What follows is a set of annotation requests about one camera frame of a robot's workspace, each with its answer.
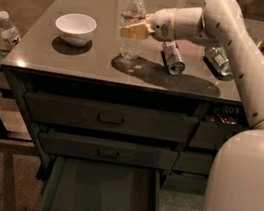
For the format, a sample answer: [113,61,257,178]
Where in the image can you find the clear plastic water bottle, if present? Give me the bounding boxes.
[120,0,146,60]

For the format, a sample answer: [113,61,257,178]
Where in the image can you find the bottom right drawer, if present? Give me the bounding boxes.
[161,172,207,194]

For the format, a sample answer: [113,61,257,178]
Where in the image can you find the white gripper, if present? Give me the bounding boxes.
[120,8,177,42]

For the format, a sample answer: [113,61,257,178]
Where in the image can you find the top left drawer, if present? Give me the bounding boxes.
[24,92,198,143]

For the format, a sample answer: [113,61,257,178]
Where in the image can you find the white ceramic bowl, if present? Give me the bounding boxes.
[55,13,97,47]

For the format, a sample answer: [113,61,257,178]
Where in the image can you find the open bottom left drawer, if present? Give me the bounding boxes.
[38,157,160,211]

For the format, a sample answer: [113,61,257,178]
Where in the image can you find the slim silver drink can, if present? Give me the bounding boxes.
[162,41,186,76]

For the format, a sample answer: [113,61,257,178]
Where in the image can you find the green silver soda can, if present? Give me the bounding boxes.
[204,47,232,76]

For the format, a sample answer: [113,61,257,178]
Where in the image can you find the top right drawer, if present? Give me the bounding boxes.
[189,121,236,150]

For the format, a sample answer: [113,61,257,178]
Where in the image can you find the middle right drawer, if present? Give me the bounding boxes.
[173,151,213,175]

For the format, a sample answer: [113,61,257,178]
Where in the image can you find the middle left drawer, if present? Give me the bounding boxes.
[38,131,178,170]

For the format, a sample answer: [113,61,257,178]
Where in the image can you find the snack packets in drawer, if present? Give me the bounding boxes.
[209,103,248,126]

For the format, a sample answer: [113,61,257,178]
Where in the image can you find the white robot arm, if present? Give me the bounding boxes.
[120,0,264,211]

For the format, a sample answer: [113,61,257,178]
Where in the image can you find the small water bottle on side table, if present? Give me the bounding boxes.
[0,10,21,50]

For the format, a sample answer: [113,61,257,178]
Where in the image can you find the dark grey cabinet counter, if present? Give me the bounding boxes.
[2,0,245,187]

